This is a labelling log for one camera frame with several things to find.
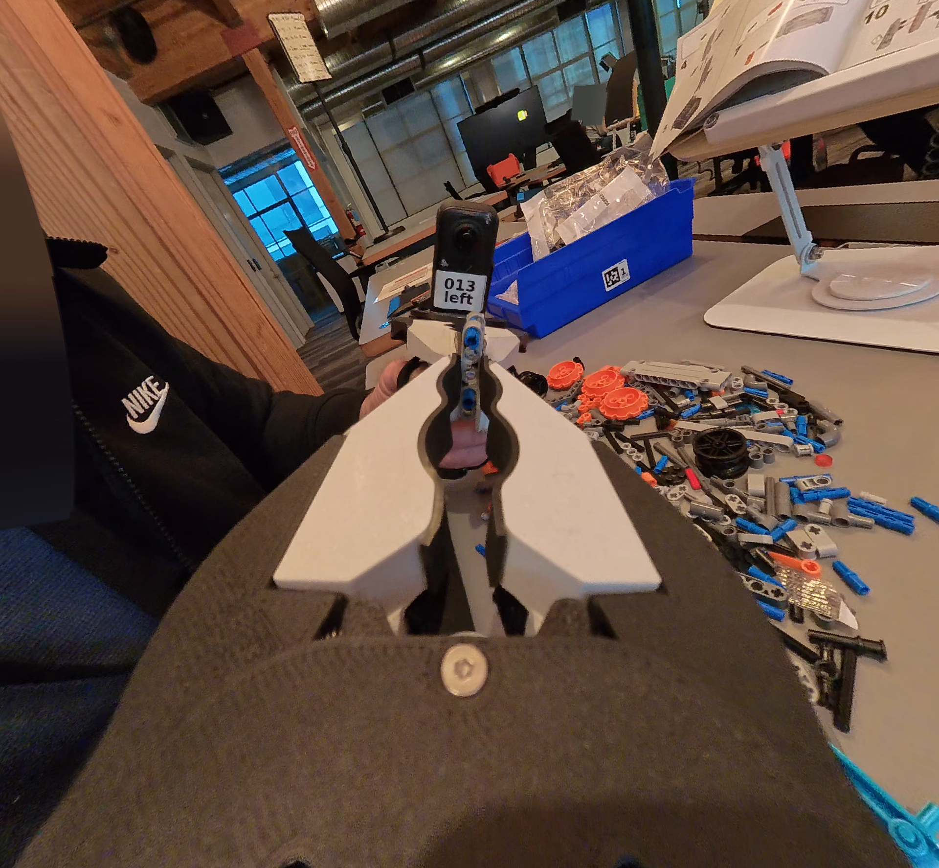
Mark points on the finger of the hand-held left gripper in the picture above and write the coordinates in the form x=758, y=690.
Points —
x=502, y=344
x=418, y=337

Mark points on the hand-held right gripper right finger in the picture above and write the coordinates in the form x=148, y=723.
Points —
x=572, y=516

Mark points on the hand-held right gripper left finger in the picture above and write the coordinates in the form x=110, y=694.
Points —
x=367, y=516

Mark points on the blue connector pin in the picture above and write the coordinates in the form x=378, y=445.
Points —
x=471, y=344

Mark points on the grey building beam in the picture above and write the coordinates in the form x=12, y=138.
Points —
x=470, y=376

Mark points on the person's left forearm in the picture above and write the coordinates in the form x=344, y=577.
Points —
x=308, y=435

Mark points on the person's left hand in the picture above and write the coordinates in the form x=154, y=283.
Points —
x=385, y=387

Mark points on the robot kit box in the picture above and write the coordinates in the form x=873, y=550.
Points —
x=404, y=288

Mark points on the orange gear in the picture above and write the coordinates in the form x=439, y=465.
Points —
x=565, y=372
x=602, y=384
x=625, y=404

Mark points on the black office chair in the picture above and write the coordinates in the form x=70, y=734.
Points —
x=326, y=281

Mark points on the computer monitor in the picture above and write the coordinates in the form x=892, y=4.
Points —
x=506, y=127

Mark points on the blue plastic bin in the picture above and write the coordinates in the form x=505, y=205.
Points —
x=602, y=274

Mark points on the clear plastic bag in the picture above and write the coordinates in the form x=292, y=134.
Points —
x=587, y=200

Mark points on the pile of building kit parts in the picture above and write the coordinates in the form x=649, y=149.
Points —
x=748, y=516

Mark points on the person's dark clothing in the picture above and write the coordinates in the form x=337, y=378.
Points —
x=147, y=501

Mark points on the hanging sign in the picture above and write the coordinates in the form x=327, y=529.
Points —
x=300, y=46

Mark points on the black steel pillar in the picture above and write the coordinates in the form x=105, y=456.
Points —
x=641, y=32

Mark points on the white book stand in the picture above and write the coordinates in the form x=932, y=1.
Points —
x=866, y=281

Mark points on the instruction booklet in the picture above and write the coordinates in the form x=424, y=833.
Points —
x=793, y=2

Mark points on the black wall speaker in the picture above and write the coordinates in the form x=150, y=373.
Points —
x=198, y=117

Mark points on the cyan frame piece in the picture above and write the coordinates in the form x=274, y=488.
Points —
x=895, y=810

